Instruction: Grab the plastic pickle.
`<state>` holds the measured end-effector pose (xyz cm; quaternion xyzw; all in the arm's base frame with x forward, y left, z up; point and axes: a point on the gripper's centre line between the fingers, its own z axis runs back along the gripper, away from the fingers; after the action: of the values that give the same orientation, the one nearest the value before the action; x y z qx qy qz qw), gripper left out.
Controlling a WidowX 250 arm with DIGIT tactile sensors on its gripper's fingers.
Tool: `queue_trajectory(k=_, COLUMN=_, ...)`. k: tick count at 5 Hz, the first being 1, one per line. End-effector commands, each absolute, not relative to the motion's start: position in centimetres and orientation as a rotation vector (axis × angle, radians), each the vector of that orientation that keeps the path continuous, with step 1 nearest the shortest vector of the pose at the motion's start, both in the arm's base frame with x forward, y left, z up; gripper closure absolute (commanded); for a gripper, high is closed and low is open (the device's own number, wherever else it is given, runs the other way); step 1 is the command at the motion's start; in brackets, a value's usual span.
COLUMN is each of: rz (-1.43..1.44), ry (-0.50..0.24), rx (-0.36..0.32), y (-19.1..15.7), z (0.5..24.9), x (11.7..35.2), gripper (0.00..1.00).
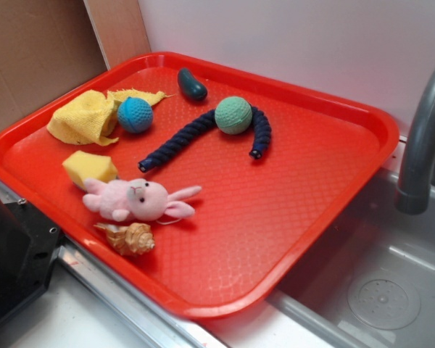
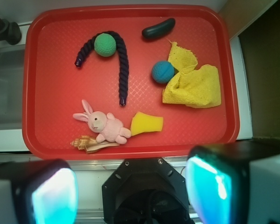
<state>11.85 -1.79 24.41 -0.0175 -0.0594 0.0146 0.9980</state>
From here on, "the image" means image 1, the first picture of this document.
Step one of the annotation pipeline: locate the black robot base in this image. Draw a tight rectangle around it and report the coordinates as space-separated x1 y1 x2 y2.
0 200 62 325

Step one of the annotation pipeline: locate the dark green plastic pickle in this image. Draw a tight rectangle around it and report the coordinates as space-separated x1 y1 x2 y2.
177 68 208 102

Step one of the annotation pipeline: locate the red plastic tray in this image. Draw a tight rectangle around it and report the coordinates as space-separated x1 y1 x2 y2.
0 52 399 319

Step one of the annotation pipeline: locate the green dimpled ball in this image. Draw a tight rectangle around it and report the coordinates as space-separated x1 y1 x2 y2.
215 96 252 135

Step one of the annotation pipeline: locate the pink plush bunny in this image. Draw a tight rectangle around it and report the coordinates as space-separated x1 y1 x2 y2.
83 178 202 222

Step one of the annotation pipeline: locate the blue dimpled ball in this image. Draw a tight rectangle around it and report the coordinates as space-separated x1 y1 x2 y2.
117 97 153 133

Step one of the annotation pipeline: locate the tan conch seashell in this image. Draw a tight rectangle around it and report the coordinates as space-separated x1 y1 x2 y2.
94 223 156 257

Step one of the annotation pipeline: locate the yellow sponge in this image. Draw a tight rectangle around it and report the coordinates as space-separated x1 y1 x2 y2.
62 151 118 191

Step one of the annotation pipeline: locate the yellow cloth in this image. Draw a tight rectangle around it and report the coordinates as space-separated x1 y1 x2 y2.
46 88 169 146

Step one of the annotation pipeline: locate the grey plastic sink basin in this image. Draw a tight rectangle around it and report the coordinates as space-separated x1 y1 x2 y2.
202 167 435 348

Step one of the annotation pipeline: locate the grey toy faucet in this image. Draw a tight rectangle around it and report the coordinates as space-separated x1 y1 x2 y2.
394 70 435 215

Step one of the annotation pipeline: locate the brown cardboard panel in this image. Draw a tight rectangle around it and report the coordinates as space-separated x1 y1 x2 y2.
0 1 150 131

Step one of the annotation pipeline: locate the dark blue rope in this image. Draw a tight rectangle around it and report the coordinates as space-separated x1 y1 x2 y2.
137 102 273 174

